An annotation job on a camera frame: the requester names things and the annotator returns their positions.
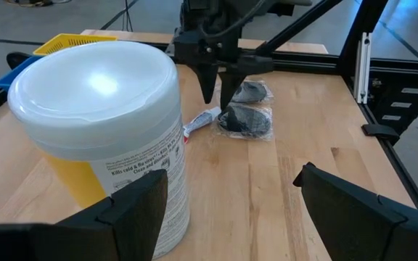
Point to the blue plastic basket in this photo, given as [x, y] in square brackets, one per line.
[13, 74]

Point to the yellow plastic basket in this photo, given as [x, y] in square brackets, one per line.
[71, 41]

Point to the white toothpaste tube red end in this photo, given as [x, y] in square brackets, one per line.
[201, 121]

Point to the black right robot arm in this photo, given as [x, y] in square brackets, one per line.
[260, 7]

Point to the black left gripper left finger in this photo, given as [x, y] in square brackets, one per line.
[133, 224]

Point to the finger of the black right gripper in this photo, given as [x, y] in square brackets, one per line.
[229, 87]
[205, 79]

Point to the black upright frame post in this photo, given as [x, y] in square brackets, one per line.
[365, 29]

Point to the black diagonal frame strut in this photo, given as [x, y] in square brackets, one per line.
[296, 27]

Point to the black rail clip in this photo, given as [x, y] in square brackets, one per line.
[379, 132]

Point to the silver upright bracket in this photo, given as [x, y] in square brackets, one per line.
[361, 69]

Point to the black aluminium table frame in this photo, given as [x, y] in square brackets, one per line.
[303, 61]

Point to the white disinfecting wipes canister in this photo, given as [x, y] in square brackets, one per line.
[96, 94]

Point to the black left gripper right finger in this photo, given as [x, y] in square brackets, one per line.
[357, 232]

